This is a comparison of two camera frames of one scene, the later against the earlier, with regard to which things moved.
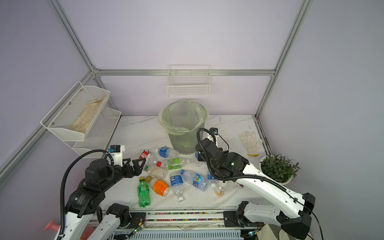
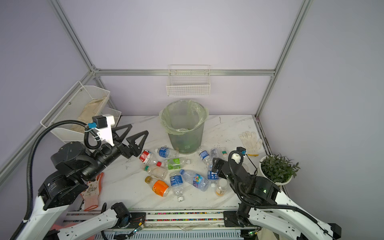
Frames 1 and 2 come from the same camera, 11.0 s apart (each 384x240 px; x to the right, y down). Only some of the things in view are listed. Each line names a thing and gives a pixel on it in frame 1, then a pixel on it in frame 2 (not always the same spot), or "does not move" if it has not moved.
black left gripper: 137,170 -> 128,152
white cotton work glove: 250,142 does not move
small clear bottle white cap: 220,188 does not move
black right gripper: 199,157 -> 216,161
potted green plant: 278,168 does not move
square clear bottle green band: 157,171 does not move
